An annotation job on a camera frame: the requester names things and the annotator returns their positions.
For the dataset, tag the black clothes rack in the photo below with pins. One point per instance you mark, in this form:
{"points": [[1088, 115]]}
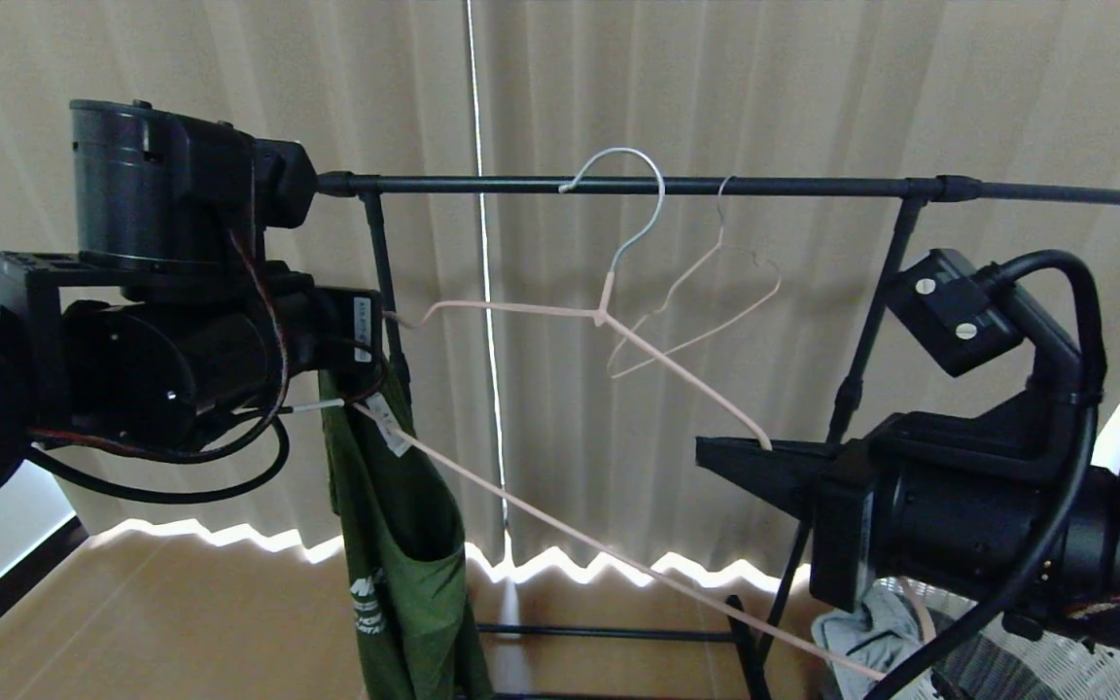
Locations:
{"points": [[813, 187]]}

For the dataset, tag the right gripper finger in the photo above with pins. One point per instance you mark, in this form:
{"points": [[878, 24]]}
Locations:
{"points": [[774, 472]]}

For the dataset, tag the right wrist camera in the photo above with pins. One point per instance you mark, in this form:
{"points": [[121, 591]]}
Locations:
{"points": [[949, 311]]}

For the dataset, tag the pink clothes hanger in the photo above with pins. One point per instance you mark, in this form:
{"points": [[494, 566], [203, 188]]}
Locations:
{"points": [[603, 313], [721, 219]]}

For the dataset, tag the beige curtain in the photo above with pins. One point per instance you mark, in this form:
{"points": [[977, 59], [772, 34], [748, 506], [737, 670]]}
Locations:
{"points": [[570, 78]]}

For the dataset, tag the pale grey garment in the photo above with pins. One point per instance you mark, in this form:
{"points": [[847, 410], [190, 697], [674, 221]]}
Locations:
{"points": [[861, 632]]}

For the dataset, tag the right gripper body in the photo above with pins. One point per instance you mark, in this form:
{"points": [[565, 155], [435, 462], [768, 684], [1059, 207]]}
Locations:
{"points": [[959, 535]]}

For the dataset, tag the green printed t-shirt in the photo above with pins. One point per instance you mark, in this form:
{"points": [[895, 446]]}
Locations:
{"points": [[395, 544]]}

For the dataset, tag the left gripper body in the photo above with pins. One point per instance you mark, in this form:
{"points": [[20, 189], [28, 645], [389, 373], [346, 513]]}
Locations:
{"points": [[191, 360]]}

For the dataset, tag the white laundry basket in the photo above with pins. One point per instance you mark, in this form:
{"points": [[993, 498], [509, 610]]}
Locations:
{"points": [[1056, 671]]}

